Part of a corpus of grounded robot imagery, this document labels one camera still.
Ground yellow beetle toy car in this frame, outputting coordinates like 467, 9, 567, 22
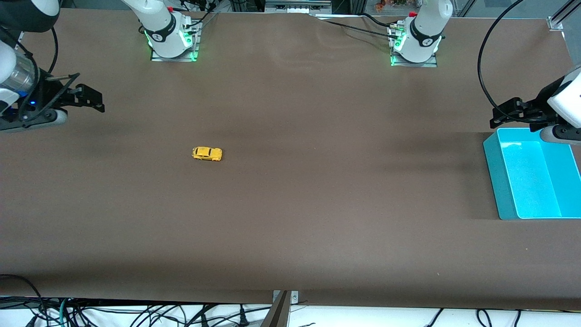
192, 146, 223, 163

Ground turquoise plastic bin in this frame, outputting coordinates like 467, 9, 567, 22
483, 128, 581, 221

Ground silver aluminium profile corner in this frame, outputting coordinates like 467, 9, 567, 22
547, 0, 581, 32

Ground grey electronics box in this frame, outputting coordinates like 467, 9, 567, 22
264, 0, 332, 15

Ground short black arm cable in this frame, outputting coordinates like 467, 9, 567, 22
47, 26, 60, 75

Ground long black arm cable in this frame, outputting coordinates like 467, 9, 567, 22
477, 0, 528, 110

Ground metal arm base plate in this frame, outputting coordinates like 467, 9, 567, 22
389, 25, 438, 68
151, 18, 201, 63

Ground black base connector cables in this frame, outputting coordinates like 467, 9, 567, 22
175, 0, 219, 29

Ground black table cable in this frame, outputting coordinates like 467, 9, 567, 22
361, 12, 401, 29
317, 18, 396, 38

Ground black floor cable loop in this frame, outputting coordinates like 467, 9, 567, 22
0, 273, 48, 327

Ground black floor cable bundle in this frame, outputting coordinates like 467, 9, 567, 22
68, 300, 273, 327

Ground small metal table bracket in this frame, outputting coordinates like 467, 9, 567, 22
272, 290, 300, 305

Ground grey camera stand bar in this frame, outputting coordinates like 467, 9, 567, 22
260, 291, 291, 327

